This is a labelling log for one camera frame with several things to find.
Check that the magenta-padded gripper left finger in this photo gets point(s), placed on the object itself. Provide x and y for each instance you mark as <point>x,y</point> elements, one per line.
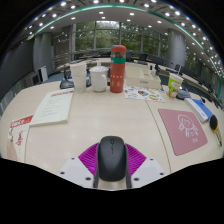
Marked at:
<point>87,158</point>

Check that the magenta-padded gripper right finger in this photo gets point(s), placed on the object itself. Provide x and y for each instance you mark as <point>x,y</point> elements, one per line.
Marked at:
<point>136,159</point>

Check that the black computer mouse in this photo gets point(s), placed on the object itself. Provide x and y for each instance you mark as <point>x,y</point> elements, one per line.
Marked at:
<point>112,159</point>

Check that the pink mouse pad with drawing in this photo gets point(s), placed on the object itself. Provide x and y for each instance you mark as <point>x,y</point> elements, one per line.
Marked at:
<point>182,130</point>

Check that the cream booklet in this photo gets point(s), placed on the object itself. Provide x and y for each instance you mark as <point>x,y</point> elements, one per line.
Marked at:
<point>53,107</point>

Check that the colourful sticker sheet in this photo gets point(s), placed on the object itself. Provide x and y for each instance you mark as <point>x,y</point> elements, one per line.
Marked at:
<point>143,94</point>

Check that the red and white leaflet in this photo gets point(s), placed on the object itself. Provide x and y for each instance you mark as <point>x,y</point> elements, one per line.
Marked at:
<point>19,136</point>

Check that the black conference microphone console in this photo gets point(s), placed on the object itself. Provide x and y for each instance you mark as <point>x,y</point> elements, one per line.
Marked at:
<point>184,94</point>
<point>66,83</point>

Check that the white lidded mug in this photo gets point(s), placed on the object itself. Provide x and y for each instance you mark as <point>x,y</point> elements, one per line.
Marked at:
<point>98,79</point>

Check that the beige cardboard box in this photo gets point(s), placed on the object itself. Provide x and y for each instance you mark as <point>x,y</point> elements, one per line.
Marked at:
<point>141,79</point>

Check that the blue and white book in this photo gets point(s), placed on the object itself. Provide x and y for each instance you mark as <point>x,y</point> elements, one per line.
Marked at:
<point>199,109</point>

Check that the printed paper cup with straw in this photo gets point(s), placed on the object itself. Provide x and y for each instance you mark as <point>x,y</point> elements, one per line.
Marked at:
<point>174,86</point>

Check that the red thermos bottle green band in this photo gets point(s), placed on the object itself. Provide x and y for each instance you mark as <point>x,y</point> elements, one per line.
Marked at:
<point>118,71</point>

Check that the white standing board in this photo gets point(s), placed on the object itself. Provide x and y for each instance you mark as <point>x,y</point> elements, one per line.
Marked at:
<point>42,74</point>

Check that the group of dark office chairs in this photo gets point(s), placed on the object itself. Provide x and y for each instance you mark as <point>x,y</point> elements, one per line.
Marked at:
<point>156,60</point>

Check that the group of ceiling lights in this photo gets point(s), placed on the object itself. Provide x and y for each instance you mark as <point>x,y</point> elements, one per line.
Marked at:
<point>100,1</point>

